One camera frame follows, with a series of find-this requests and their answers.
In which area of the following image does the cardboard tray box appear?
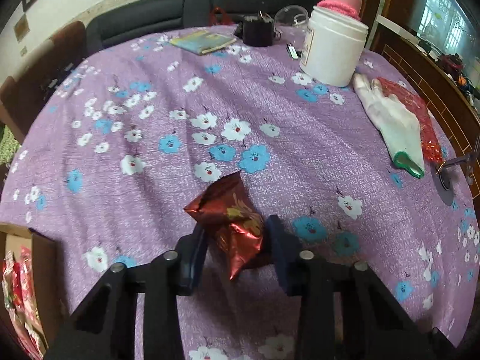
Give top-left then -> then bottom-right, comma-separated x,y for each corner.
1,223 -> 63,359

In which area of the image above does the black phone stand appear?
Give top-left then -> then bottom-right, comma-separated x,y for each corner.
430,150 -> 479,206

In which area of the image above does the white plastic jar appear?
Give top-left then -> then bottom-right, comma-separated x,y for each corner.
299,6 -> 368,87

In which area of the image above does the black sofa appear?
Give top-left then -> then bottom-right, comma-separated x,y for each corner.
86,0 -> 321,55

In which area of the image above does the brown armchair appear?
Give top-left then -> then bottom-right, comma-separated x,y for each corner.
1,21 -> 86,143

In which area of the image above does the red bag on sofa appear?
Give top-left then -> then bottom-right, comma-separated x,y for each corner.
209,7 -> 234,26

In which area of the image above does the white green work glove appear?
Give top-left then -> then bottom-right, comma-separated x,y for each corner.
352,73 -> 425,179

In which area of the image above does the black pouch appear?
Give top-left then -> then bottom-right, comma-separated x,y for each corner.
233,11 -> 281,47

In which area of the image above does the green patterned cushion chair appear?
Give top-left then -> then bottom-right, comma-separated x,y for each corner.
0,125 -> 20,165

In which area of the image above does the red mesh bag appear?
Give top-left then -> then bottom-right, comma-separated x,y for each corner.
378,77 -> 443,164

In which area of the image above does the small wall plaque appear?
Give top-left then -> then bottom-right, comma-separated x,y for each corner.
14,14 -> 30,43

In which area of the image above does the clear glass bowl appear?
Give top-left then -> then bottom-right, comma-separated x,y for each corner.
274,5 -> 309,29

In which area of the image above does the dark red foil snack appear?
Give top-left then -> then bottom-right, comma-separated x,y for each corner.
184,172 -> 270,281

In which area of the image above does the small white lighter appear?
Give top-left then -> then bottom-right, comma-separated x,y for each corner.
286,43 -> 299,60

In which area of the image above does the colourful booklet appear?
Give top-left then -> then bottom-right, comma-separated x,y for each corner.
169,30 -> 237,55

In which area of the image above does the white red snack pack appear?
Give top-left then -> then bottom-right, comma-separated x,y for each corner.
1,246 -> 47,359

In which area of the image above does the wooden side cabinet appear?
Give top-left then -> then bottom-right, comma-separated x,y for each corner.
371,16 -> 479,154

